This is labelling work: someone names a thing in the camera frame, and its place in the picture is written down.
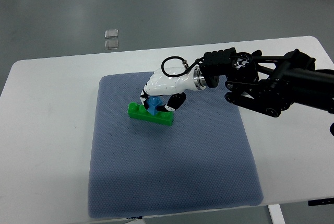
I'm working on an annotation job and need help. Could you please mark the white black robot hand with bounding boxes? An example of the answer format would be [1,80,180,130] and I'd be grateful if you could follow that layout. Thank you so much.
[140,65,206,112]

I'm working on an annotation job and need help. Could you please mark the small blue block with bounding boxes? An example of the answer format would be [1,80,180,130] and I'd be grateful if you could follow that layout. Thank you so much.
[147,96,162,115]

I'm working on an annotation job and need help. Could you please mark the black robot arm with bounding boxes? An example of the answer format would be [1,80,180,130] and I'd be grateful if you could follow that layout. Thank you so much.
[199,48,333,117]

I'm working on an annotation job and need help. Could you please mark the long green block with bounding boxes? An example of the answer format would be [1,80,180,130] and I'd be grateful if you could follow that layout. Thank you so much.
[127,102,174,126]

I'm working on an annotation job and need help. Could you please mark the upper metal floor plate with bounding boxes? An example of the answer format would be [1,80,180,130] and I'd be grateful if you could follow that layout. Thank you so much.
[104,29,118,39]

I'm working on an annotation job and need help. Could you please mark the blue grey foam mat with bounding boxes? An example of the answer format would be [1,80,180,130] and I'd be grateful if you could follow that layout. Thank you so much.
[88,73,263,218]

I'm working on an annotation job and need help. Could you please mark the white table leg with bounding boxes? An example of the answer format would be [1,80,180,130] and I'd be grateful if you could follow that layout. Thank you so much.
[268,204,285,224]

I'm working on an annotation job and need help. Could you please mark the black table control panel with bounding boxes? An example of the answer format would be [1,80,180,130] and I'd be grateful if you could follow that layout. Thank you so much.
[308,198,334,206]

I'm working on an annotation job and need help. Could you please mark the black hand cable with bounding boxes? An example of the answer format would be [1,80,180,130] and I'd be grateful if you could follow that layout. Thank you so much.
[161,56,207,79]

